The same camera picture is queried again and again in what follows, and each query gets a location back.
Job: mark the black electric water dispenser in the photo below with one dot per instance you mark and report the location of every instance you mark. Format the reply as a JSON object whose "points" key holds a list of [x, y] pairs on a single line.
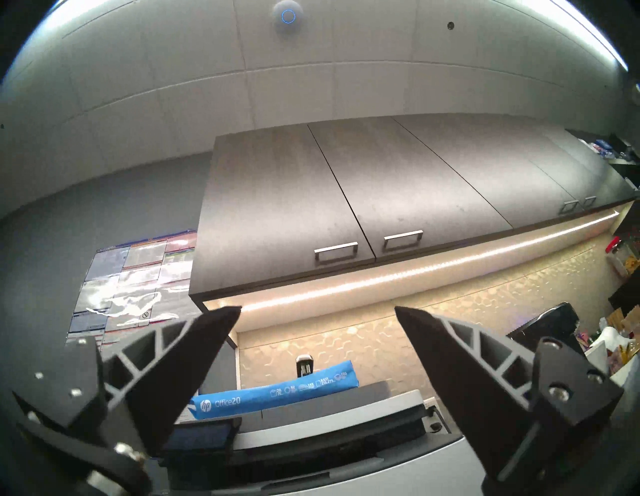
{"points": [[555, 325]]}

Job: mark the laminated labor law poster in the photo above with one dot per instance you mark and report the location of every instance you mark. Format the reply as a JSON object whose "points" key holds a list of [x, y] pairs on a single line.
{"points": [[130, 280]]}

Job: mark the blue white carton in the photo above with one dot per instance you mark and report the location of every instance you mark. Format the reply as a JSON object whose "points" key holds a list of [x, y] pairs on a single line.
{"points": [[600, 146]]}

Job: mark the white round bowl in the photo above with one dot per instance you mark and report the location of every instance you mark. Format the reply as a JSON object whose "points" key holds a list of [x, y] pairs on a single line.
{"points": [[597, 357]]}

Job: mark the glass jar red lid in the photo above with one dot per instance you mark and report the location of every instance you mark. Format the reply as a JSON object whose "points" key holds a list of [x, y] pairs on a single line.
{"points": [[617, 257]]}

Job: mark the grey upper wall cabinet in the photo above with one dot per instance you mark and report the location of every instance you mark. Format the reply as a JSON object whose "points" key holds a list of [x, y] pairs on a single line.
{"points": [[300, 200]]}

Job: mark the wooden stir stick bundle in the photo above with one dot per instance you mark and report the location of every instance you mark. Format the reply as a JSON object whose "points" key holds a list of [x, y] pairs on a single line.
{"points": [[622, 320]]}

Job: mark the round ceiling access point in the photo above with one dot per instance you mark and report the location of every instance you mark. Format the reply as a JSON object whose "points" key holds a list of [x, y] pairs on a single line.
{"points": [[287, 16]]}

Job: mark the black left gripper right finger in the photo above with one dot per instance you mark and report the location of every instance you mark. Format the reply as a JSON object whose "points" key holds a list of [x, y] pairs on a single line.
{"points": [[460, 380]]}

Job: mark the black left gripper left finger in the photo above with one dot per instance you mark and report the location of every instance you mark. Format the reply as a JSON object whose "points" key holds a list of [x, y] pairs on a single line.
{"points": [[165, 370]]}

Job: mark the black stapler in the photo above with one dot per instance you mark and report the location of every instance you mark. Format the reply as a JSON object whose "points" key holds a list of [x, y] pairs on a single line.
{"points": [[305, 365]]}

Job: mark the black microwave oven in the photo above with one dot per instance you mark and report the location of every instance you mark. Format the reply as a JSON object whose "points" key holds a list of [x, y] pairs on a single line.
{"points": [[627, 297]]}

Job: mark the blue printer paper ream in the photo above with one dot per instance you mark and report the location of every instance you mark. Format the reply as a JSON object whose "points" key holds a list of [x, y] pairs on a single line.
{"points": [[275, 395]]}

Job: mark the white grey office printer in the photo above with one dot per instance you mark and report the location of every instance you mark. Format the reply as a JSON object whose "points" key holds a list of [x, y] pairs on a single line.
{"points": [[350, 415]]}

